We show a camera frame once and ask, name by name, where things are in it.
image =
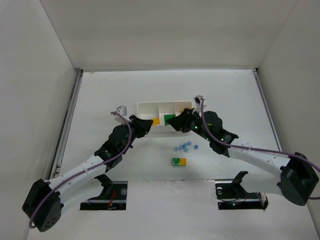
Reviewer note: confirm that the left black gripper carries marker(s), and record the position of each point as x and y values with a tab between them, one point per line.
137	125

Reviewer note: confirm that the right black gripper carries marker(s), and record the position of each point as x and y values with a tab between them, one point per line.
184	120

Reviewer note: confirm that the yellow lego brick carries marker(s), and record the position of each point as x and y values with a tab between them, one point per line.
156	121

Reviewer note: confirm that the green lego brick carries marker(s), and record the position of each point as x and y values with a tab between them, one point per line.
168	117

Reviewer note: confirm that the green yellow lego block pair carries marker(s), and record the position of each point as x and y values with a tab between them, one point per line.
179	162

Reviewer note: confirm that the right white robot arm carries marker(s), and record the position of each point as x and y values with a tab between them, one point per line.
292	176

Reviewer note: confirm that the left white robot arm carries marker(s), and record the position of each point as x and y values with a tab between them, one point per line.
47	199

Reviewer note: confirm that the white three-compartment tray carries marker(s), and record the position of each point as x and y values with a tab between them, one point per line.
151	110

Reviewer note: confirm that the light blue lego pile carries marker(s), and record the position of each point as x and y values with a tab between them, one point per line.
184	147

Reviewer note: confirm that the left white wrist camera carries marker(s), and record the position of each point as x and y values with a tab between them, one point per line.
120	114

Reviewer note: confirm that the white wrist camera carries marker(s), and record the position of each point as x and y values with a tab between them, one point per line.
120	114
198	102

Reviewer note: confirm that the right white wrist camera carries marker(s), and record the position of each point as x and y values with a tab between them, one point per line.
198	102

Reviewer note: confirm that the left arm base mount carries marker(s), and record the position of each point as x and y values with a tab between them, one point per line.
114	199

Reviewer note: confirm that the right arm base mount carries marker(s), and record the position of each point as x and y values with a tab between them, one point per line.
232	196

